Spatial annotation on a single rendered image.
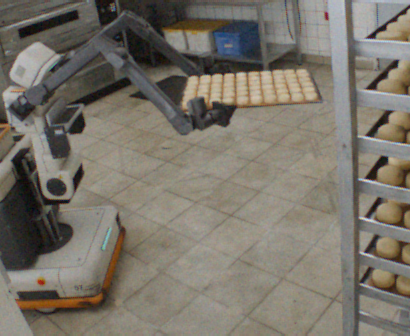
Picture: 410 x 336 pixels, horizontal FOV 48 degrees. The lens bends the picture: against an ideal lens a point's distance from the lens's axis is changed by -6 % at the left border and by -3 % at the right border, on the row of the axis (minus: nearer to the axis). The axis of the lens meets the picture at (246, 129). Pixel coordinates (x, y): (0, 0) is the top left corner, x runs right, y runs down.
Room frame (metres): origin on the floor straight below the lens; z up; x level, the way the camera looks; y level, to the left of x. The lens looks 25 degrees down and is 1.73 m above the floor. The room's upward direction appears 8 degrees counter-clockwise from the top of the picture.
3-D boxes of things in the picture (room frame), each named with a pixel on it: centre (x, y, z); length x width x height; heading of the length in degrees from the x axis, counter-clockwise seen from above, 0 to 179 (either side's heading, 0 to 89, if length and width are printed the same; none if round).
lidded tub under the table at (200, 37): (5.62, 0.29, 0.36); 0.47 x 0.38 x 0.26; 138
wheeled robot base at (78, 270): (2.05, 1.15, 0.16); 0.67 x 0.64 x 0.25; 88
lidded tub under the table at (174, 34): (5.89, 0.58, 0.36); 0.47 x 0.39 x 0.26; 136
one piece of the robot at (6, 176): (2.06, 1.24, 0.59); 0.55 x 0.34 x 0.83; 178
